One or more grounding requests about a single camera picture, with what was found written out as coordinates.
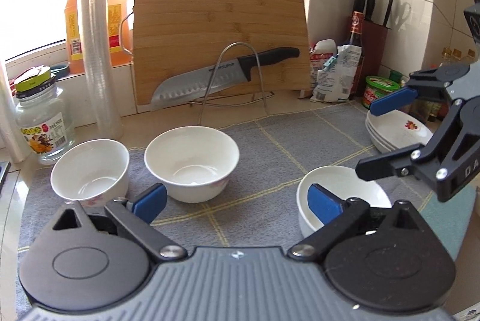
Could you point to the small white bowl pink flowers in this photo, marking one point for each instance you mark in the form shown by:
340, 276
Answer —
92, 173

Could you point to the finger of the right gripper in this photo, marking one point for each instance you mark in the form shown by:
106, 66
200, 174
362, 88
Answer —
393, 101
396, 163

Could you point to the red knife block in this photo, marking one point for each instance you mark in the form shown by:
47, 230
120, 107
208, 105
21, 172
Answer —
374, 40

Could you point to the bamboo cutting board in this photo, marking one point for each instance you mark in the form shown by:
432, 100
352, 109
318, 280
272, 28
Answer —
171, 37

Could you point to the glass jar green lid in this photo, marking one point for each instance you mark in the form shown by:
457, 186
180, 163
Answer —
43, 114

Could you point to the orange cooking wine jug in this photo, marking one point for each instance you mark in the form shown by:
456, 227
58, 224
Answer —
73, 28

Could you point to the clear plastic wrap roll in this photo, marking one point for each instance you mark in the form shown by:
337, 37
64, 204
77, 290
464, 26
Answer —
103, 101

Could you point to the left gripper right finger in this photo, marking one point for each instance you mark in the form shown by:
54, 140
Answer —
342, 219

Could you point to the kitchen knife black handle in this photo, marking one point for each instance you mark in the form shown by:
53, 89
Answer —
193, 85

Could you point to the dark sauce bottle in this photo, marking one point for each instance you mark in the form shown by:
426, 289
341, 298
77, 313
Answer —
355, 38

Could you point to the teal cloth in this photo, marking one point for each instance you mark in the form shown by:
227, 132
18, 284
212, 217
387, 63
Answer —
449, 221

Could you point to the red white food bag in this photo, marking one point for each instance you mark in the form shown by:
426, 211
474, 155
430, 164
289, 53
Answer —
319, 53

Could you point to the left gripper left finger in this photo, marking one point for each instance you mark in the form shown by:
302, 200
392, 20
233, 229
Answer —
133, 219

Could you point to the stack of white plates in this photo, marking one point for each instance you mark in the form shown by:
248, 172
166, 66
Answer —
396, 130

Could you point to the green lidded tub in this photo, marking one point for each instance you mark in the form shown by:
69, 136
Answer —
377, 87

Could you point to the white bowl wide rim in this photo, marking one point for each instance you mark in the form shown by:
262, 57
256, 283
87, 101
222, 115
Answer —
341, 181

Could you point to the metal wire board rack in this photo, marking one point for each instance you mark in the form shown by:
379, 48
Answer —
230, 73

